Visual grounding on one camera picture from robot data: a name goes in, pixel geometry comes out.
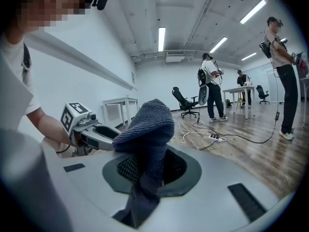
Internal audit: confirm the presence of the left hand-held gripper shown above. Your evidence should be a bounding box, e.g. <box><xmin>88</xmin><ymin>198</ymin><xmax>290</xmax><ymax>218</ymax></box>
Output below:
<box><xmin>59</xmin><ymin>102</ymin><xmax>123</xmax><ymax>157</ymax></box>

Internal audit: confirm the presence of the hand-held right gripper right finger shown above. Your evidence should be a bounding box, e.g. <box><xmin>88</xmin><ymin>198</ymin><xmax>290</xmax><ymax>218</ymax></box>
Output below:
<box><xmin>147</xmin><ymin>145</ymin><xmax>281</xmax><ymax>232</ymax></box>

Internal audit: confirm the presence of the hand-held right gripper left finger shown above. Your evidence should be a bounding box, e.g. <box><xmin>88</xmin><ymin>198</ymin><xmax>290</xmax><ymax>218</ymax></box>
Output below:
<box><xmin>59</xmin><ymin>151</ymin><xmax>140</xmax><ymax>218</ymax></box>

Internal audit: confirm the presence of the dark blue cloth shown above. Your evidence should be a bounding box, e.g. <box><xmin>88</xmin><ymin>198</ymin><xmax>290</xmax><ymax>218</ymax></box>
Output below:
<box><xmin>112</xmin><ymin>98</ymin><xmax>175</xmax><ymax>203</ymax></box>

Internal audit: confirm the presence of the person's left forearm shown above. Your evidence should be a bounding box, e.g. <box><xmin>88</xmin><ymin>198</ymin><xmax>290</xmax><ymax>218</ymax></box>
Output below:
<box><xmin>25</xmin><ymin>106</ymin><xmax>73</xmax><ymax>146</ymax></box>

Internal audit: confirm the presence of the white table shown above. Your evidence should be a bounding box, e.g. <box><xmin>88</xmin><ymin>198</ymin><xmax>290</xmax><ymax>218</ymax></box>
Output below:
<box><xmin>222</xmin><ymin>86</ymin><xmax>256</xmax><ymax>120</ymax></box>
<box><xmin>101</xmin><ymin>97</ymin><xmax>140</xmax><ymax>128</ymax></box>

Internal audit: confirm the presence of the person's white shirt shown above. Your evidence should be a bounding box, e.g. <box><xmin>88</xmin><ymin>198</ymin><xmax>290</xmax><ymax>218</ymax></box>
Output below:
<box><xmin>0</xmin><ymin>36</ymin><xmax>41</xmax><ymax>130</ymax></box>

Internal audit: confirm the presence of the black office chair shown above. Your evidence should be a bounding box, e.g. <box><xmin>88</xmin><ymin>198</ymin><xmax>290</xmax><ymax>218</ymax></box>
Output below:
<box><xmin>255</xmin><ymin>85</ymin><xmax>270</xmax><ymax>105</ymax></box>
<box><xmin>171</xmin><ymin>87</ymin><xmax>200</xmax><ymax>119</ymax></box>

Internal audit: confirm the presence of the person's head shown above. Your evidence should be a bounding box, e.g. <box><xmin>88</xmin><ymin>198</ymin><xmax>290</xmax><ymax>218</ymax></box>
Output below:
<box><xmin>0</xmin><ymin>0</ymin><xmax>97</xmax><ymax>44</ymax></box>

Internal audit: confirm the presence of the white air conditioner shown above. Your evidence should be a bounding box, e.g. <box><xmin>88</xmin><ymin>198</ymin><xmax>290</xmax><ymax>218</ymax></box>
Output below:
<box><xmin>166</xmin><ymin>50</ymin><xmax>186</xmax><ymax>63</ymax></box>

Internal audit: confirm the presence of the ceiling light strip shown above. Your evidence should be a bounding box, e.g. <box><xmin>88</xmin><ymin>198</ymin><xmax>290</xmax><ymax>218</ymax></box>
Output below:
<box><xmin>241</xmin><ymin>52</ymin><xmax>257</xmax><ymax>61</ymax></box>
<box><xmin>239</xmin><ymin>0</ymin><xmax>267</xmax><ymax>25</ymax></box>
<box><xmin>209</xmin><ymin>37</ymin><xmax>228</xmax><ymax>54</ymax></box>
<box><xmin>158</xmin><ymin>27</ymin><xmax>166</xmax><ymax>52</ymax></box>

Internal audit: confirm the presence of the black power cable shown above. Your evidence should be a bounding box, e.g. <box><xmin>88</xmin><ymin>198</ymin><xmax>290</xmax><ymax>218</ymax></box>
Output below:
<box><xmin>199</xmin><ymin>139</ymin><xmax>219</xmax><ymax>151</ymax></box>
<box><xmin>218</xmin><ymin>109</ymin><xmax>281</xmax><ymax>145</ymax></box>
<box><xmin>192</xmin><ymin>110</ymin><xmax>218</xmax><ymax>136</ymax></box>

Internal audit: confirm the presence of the white wall cable duct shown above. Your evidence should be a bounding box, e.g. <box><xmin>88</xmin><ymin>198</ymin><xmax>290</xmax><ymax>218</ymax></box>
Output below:
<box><xmin>24</xmin><ymin>30</ymin><xmax>138</xmax><ymax>91</ymax></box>

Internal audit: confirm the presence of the white power strip with cable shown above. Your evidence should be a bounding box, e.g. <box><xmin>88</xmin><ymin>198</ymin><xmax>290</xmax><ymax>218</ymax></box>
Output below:
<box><xmin>174</xmin><ymin>116</ymin><xmax>211</xmax><ymax>145</ymax></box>

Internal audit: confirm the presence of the black shoulder strap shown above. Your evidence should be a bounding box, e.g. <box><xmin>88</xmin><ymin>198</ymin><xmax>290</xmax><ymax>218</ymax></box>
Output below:
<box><xmin>22</xmin><ymin>42</ymin><xmax>32</xmax><ymax>83</ymax></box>

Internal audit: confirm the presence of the white table frame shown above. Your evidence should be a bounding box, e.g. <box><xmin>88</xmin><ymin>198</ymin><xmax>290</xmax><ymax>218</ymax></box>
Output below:
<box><xmin>299</xmin><ymin>76</ymin><xmax>309</xmax><ymax>129</ymax></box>

